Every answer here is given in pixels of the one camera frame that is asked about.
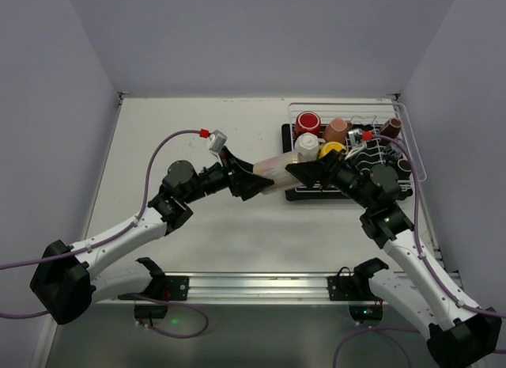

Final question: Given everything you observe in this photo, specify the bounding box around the yellow mug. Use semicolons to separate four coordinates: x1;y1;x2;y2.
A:
318;142;348;159

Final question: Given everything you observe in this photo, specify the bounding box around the salmon pink mug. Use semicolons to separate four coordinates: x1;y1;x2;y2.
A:
323;118;352;145

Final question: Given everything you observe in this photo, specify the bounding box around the pale pink mug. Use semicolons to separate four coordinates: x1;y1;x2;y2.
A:
253;150;302;195

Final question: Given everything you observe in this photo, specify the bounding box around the white faceted mug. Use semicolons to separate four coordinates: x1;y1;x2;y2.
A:
294;132;325;161

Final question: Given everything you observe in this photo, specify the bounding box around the red mug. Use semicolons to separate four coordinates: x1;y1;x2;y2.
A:
293;112;321;139

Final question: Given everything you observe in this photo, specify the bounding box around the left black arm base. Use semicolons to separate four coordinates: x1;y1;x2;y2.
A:
134;275;190;321

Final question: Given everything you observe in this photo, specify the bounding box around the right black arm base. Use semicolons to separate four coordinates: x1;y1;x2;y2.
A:
327;263;388;327

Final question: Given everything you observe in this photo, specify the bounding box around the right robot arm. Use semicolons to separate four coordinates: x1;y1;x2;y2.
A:
285;151;503;367

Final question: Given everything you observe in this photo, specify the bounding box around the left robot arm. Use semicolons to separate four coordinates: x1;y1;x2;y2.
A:
29;148;274;324

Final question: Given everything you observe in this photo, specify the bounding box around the black drain tray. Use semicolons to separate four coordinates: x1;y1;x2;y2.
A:
280;123;414;203

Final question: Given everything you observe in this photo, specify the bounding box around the dark brown cup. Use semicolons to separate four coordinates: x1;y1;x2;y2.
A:
379;118;402;138

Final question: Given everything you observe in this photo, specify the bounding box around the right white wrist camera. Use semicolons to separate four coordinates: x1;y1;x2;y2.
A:
346;128;367;160

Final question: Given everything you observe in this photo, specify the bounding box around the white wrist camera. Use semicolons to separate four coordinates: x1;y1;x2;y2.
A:
206;130;228;155
346;128;367;160

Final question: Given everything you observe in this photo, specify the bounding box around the white wire dish rack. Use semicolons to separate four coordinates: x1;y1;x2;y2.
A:
281;99;427;196

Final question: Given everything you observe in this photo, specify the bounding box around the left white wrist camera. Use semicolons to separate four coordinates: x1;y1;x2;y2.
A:
206;130;228;155

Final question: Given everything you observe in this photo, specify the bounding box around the aluminium mounting rail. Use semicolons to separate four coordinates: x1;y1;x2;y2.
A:
94;271;463;305

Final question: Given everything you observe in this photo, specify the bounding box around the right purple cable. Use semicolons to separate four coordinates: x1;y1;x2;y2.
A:
361;130;506;320

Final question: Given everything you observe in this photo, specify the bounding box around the purple cable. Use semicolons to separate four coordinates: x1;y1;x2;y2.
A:
0;127;210;319
361;130;506;320

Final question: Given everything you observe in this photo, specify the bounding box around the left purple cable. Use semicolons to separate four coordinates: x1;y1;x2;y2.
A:
0;127;210;319

